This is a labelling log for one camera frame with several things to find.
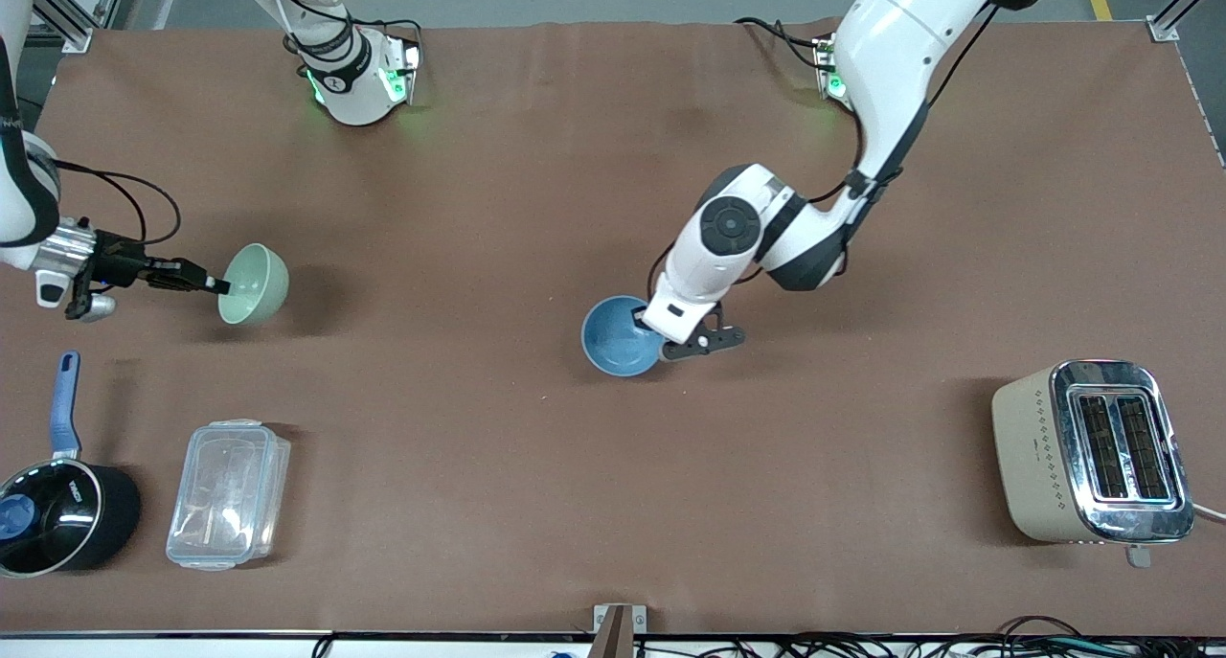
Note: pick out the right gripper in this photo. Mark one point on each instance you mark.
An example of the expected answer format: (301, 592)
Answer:
(117, 263)

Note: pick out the metal table edge bracket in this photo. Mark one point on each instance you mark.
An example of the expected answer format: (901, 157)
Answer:
(603, 616)

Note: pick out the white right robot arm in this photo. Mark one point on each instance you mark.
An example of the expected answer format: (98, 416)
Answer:
(19, 208)

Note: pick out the beige chrome toaster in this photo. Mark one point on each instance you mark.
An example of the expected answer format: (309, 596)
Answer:
(1039, 457)

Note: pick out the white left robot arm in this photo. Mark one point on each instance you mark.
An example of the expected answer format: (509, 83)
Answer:
(891, 64)

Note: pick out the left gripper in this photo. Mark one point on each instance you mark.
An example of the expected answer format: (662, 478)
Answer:
(637, 315)

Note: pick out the green bowl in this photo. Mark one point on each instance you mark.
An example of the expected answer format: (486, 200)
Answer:
(259, 284)

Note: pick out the aluminium frame post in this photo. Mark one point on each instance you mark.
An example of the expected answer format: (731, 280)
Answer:
(72, 21)
(1170, 21)

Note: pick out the brown table mat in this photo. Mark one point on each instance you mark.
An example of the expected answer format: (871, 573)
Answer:
(575, 495)

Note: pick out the glass pot lid blue knob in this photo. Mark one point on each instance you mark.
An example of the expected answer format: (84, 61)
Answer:
(53, 519)

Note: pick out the clear plastic food container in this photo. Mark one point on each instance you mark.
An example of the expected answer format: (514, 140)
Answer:
(225, 495)

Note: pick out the blue bowl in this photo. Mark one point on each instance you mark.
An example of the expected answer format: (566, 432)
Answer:
(613, 344)

